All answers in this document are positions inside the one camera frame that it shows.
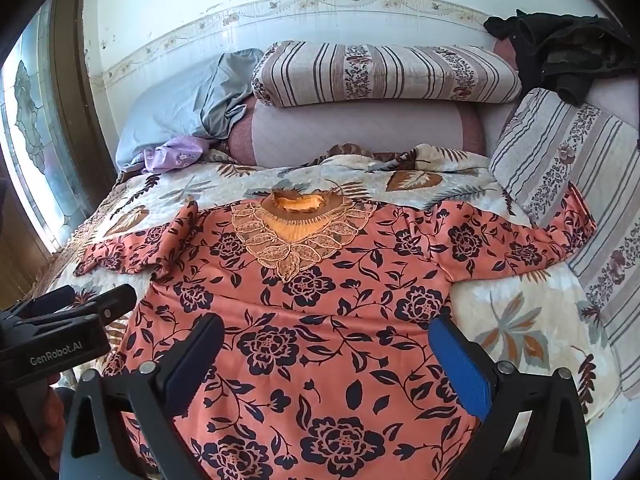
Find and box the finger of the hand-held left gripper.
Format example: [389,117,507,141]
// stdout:
[22,285,76,313]
[70,283,138,322]

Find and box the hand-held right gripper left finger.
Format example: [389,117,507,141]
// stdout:
[60,312,226,480]

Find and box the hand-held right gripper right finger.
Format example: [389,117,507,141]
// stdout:
[429,316,601,480]

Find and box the orange floral blouse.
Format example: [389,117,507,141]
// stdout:
[74,187,598,480]

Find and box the dark clothes pile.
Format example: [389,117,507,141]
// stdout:
[484,10,633,106]

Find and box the person's left hand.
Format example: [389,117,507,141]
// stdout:
[10,375,76,467]

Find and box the leaf print quilt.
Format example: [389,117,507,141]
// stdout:
[35,142,623,431]

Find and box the purple floral cloth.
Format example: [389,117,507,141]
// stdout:
[142,135,211,171]

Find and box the light blue pillow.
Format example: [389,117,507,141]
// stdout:
[115,55,236,171]

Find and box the striped floral pillow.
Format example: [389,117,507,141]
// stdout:
[487,87,640,401]
[250,40,523,108]

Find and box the grey cloth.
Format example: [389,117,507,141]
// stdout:
[199,49,264,140]

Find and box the pink padded bolster cushion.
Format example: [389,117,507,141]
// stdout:
[220,95,488,168]

